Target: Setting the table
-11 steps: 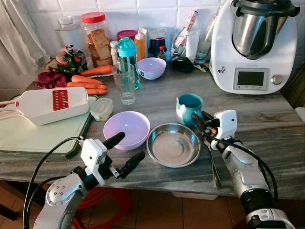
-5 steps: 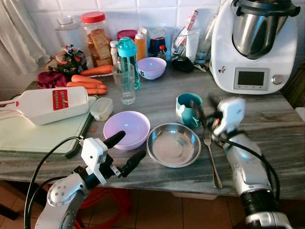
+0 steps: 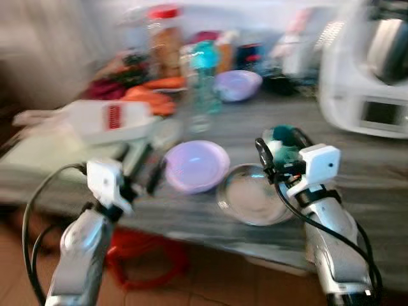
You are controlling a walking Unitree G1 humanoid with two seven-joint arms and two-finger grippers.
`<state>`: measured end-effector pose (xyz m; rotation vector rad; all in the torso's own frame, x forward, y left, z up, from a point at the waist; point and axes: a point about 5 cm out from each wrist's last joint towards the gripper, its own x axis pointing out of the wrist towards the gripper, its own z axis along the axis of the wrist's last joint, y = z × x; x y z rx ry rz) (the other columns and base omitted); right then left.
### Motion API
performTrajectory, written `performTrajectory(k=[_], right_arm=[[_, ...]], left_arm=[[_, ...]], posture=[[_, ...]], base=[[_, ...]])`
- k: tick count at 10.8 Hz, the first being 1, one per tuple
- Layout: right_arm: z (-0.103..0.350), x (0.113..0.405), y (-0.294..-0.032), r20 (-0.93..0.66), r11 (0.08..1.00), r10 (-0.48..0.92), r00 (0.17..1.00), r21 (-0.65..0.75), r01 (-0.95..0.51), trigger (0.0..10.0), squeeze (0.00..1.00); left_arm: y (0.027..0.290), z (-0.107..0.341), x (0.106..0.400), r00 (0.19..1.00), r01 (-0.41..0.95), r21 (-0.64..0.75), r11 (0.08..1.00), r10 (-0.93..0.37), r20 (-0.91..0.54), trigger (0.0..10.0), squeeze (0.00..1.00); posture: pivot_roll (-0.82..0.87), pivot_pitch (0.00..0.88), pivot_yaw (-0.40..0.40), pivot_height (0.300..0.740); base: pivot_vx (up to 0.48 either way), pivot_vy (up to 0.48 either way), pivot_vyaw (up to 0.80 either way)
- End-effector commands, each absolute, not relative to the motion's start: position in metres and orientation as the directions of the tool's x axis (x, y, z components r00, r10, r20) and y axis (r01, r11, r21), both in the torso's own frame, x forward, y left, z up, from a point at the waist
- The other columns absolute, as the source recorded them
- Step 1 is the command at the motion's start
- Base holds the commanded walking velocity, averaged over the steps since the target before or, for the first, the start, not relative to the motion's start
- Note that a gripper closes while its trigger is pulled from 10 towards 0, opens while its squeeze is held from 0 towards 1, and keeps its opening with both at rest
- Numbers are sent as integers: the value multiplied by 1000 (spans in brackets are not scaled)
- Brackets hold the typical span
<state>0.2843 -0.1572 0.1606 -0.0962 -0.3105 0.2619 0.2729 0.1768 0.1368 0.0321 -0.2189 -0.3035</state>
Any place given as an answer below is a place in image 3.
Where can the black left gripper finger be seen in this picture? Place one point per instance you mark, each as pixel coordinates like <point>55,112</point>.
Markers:
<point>137,160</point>
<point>157,178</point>

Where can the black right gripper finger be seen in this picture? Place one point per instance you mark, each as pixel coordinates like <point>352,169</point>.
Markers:
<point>303,137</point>
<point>262,156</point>

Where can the small teal cup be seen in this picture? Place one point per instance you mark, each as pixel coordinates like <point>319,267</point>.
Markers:
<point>282,140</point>

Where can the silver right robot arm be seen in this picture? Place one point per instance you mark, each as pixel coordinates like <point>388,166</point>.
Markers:
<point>338,242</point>

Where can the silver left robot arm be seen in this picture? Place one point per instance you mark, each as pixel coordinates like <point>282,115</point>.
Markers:
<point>80,255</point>

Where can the large purple plastic bowl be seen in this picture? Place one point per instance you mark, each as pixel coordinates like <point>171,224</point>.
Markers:
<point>196,167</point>

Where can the orange carrot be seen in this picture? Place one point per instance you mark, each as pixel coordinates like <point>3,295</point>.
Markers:
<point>156,108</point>
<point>145,95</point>
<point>162,83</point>

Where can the red plastic stool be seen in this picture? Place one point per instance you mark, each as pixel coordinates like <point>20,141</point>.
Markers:
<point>137,245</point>

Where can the small black object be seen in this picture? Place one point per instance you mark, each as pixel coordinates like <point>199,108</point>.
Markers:
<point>278,84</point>

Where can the white slicer with red insert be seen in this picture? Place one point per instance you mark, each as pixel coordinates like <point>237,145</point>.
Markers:
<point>89,121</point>

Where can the clear drinking glass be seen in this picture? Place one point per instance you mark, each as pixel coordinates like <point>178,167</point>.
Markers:
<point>194,118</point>

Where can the small purple plastic bowl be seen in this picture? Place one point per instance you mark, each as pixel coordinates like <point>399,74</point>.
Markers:
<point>239,86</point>

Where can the white kitchen food processor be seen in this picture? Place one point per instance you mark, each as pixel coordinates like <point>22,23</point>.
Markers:
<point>347,76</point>

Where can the clear utensil container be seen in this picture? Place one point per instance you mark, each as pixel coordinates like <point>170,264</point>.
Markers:
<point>296,48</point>

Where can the pale green cutting board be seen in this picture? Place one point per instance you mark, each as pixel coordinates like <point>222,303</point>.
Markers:
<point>44,159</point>

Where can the dark jar with red label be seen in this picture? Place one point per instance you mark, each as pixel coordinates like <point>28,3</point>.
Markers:
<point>250,56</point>

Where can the teal water bottle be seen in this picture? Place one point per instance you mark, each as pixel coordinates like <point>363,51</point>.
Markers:
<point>207,64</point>

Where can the orange squeeze bottle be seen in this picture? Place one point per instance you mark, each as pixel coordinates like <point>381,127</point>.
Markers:
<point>225,54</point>

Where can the clear jar with red lid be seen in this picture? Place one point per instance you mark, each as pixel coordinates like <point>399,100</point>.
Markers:
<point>166,44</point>

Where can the red canister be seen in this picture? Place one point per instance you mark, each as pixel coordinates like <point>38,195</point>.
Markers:
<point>204,37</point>

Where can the clear plastic jar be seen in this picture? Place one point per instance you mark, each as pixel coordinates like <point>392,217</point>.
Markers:
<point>132,25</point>

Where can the pale curtain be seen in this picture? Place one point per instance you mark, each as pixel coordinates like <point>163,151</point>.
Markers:
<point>44,48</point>

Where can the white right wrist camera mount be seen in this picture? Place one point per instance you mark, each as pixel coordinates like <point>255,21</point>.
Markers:
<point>315,167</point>

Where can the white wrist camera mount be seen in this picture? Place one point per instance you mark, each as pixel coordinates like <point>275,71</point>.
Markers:
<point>105,180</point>
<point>315,167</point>

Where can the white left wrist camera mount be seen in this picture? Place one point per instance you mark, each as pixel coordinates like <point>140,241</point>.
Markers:
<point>105,180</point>

